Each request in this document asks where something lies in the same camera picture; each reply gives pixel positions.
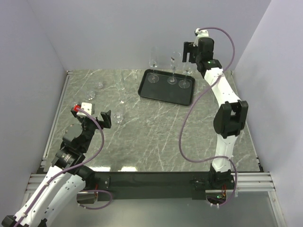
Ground clear wine glass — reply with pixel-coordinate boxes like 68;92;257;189
148;47;159;83

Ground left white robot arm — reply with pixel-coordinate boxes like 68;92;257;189
1;105;112;227

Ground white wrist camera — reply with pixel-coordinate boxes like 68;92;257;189
71;102;95;117
193;28;209;47

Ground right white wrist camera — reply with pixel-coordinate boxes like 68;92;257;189
193;28;209;47

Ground clear flute glass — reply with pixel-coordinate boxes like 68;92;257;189
114;70;126;123
178;62;193;89

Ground champagne flute with dark mark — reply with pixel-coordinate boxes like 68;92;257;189
167;52;181;85

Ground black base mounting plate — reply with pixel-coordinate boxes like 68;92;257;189
94;171;235;202

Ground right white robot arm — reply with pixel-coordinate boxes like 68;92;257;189
182;37;249;190

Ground black rectangular tray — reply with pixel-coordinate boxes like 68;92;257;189
138;69;196;106

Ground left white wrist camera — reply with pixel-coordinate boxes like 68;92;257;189
71;102;95;117

